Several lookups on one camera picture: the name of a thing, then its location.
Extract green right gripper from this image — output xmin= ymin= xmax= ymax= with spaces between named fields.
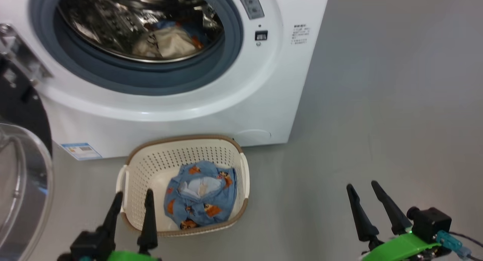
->
xmin=346 ymin=181 xmax=442 ymax=261

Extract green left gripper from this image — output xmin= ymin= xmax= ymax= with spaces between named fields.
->
xmin=57 ymin=189 xmax=163 ymax=261

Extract blue cartoon print garment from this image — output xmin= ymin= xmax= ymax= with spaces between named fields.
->
xmin=163 ymin=160 xmax=237 ymax=230

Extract black round glass washer door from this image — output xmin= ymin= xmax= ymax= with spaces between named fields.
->
xmin=0 ymin=23 xmax=54 ymax=261

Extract cream printed garment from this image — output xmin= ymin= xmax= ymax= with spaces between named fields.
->
xmin=132 ymin=20 xmax=208 ymax=60

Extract white front-load washing machine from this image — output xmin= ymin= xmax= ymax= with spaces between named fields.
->
xmin=0 ymin=0 xmax=331 ymax=160

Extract metal door hinge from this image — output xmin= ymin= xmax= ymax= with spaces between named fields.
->
xmin=0 ymin=23 xmax=53 ymax=89

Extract cream perforated laundry basket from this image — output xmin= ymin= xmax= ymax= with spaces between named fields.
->
xmin=116 ymin=135 xmax=250 ymax=238

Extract blue energy label sticker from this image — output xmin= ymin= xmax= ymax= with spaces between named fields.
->
xmin=60 ymin=142 xmax=102 ymax=161

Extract round white filter flap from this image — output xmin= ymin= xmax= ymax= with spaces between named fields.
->
xmin=234 ymin=129 xmax=272 ymax=144

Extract small printed text sticker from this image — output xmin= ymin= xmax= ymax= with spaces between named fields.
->
xmin=291 ymin=25 xmax=312 ymax=45

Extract grey label strip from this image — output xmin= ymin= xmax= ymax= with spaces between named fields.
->
xmin=233 ymin=0 xmax=265 ymax=20

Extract teal cable connector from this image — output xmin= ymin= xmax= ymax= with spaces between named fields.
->
xmin=436 ymin=231 xmax=472 ymax=258

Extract thin black cable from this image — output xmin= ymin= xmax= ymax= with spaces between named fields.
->
xmin=451 ymin=231 xmax=483 ymax=261

